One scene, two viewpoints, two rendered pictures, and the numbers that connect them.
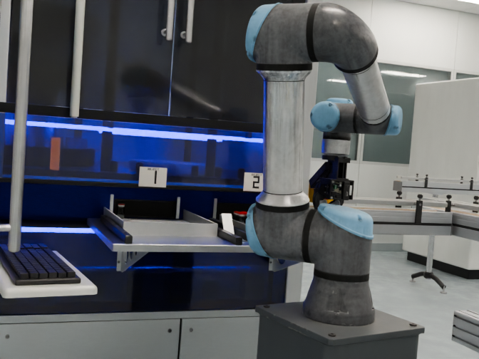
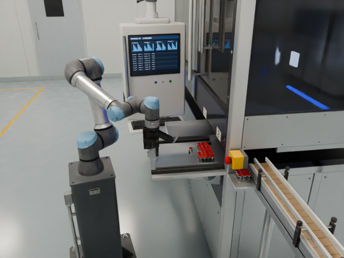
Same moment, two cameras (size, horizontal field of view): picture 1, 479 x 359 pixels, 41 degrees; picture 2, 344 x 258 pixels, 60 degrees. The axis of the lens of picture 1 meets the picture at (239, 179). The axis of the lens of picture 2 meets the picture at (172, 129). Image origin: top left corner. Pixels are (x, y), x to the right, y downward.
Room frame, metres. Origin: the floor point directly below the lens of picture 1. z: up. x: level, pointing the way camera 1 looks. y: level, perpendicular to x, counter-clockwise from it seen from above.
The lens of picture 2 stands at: (2.18, -1.61, 1.75)
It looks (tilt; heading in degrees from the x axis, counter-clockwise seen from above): 24 degrees down; 103
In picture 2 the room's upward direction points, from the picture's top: straight up
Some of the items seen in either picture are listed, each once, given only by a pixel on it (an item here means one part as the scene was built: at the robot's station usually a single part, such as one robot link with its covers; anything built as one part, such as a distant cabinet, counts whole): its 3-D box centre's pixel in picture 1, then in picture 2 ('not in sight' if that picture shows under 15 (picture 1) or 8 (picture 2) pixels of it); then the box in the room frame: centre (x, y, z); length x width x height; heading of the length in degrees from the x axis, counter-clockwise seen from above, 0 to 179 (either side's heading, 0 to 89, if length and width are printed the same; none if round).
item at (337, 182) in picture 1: (334, 178); (151, 136); (1.75, -0.26, 1.06); 0.09 x 0.08 x 0.12; 21
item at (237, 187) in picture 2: not in sight; (244, 181); (2.24, -0.28, 0.87); 0.14 x 0.13 x 0.02; 21
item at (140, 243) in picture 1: (219, 234); (185, 145); (1.87, 0.05, 0.87); 0.70 x 0.48 x 0.02; 111
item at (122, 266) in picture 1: (132, 260); not in sight; (1.78, 0.28, 0.80); 0.34 x 0.03 x 0.13; 21
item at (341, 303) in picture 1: (339, 293); (89, 162); (1.35, -0.23, 0.84); 0.15 x 0.15 x 0.10
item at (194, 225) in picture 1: (157, 221); (191, 129); (1.88, 0.23, 0.90); 0.34 x 0.26 x 0.04; 21
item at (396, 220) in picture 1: (368, 211); (289, 206); (2.43, -0.50, 0.92); 0.69 x 0.16 x 0.16; 111
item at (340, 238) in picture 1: (341, 237); (88, 144); (1.35, -0.22, 0.96); 0.13 x 0.12 x 0.14; 67
